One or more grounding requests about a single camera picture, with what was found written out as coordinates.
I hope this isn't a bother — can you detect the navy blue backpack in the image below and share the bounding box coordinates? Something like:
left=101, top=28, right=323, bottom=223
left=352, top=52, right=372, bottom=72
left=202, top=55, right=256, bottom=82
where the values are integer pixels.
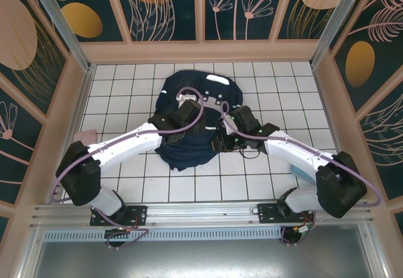
left=156, top=69, right=244, bottom=172

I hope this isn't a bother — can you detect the light blue plastic box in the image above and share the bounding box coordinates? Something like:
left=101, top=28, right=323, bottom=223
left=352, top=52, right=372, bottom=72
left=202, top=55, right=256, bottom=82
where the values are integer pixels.
left=289, top=164, right=317, bottom=185

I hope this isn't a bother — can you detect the grey metal sheet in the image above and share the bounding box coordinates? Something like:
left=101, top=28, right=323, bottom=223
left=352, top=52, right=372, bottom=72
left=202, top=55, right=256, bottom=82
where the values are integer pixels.
left=18, top=238, right=387, bottom=278

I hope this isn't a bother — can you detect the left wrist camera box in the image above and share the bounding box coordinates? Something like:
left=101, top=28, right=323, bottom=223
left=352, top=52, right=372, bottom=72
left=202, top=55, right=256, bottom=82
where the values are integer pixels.
left=176, top=92, right=198, bottom=109

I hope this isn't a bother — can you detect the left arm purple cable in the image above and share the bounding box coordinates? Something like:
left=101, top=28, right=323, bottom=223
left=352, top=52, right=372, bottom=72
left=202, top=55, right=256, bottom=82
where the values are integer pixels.
left=52, top=86, right=204, bottom=251

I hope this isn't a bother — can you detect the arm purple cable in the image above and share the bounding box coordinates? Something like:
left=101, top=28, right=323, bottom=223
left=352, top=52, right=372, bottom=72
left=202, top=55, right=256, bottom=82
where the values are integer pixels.
left=52, top=86, right=204, bottom=251
left=222, top=101, right=383, bottom=247

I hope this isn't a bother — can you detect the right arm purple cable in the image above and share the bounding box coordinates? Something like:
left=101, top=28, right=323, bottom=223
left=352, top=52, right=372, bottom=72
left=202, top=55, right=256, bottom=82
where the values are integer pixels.
left=222, top=101, right=383, bottom=247

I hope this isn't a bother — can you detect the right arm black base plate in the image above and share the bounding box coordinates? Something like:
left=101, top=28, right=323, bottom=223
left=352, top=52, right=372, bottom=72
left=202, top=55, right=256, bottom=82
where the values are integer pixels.
left=257, top=202, right=315, bottom=225

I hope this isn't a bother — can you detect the aluminium mounting rail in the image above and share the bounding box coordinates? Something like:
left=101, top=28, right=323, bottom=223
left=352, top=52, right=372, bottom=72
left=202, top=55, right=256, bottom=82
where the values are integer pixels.
left=30, top=198, right=377, bottom=228

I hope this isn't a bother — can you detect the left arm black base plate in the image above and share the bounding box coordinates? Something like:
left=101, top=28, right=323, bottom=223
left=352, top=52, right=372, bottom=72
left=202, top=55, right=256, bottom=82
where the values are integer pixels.
left=89, top=204, right=149, bottom=227

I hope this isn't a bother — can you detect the slotted grey cable duct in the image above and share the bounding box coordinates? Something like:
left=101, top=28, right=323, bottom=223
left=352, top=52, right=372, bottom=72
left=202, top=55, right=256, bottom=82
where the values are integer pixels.
left=42, top=227, right=286, bottom=243

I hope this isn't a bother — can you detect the aluminium frame post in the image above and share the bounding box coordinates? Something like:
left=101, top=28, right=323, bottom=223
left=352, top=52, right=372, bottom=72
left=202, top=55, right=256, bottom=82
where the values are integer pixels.
left=26, top=0, right=97, bottom=74
left=310, top=0, right=369, bottom=68

